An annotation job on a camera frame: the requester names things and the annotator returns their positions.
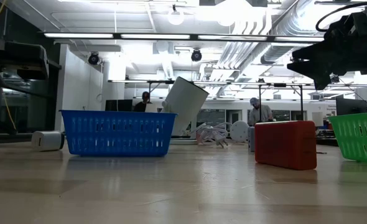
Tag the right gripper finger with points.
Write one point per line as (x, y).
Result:
(317, 73)
(312, 53)

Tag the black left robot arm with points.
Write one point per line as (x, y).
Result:
(25, 59)

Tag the black computer monitor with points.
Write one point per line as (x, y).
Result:
(118, 105)
(351, 106)

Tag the person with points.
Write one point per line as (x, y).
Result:
(143, 104)
(259, 113)

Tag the green plastic basket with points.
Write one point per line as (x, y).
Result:
(357, 137)

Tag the large red charger block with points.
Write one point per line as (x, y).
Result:
(284, 144)

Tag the light blue charger block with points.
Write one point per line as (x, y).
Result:
(251, 138)

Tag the black ceiling spotlight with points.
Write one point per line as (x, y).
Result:
(93, 58)
(196, 55)

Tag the round white pendant lamp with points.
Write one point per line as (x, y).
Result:
(175, 17)

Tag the overhead light bar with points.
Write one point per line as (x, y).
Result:
(116, 36)

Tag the blue plastic basket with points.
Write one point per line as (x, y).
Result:
(118, 133)

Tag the black metal rig frame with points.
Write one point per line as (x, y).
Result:
(260, 102)

